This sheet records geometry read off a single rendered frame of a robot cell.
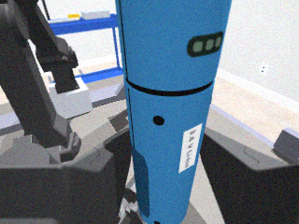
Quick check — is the blue electric screwdriver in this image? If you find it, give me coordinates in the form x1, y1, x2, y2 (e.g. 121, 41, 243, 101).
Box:
115, 0, 232, 224

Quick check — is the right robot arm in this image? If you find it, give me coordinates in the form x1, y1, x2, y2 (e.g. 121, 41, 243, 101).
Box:
0, 0, 81, 164

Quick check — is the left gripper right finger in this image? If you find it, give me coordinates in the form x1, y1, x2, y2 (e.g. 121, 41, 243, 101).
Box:
200, 127, 299, 224

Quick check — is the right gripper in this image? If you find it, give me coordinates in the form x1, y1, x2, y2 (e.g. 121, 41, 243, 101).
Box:
117, 175, 147, 224

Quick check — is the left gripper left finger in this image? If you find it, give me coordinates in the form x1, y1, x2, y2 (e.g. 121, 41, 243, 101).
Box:
0, 127, 132, 224

